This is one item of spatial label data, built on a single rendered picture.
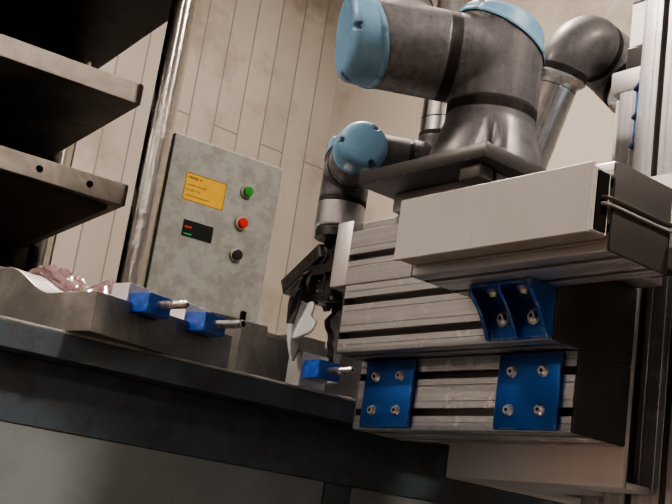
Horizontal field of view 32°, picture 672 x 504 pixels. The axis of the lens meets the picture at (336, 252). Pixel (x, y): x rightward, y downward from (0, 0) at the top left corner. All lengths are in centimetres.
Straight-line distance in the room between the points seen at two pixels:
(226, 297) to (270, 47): 332
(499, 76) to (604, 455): 48
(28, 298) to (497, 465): 69
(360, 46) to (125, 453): 65
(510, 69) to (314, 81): 464
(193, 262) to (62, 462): 117
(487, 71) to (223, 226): 142
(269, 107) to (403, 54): 443
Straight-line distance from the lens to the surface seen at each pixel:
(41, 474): 162
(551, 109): 208
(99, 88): 268
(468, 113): 144
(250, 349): 178
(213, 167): 279
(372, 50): 144
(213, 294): 274
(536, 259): 115
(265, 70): 590
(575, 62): 209
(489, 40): 147
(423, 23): 146
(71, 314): 158
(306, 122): 599
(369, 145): 168
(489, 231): 116
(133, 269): 252
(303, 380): 175
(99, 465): 165
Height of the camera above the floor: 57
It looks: 15 degrees up
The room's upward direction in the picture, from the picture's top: 9 degrees clockwise
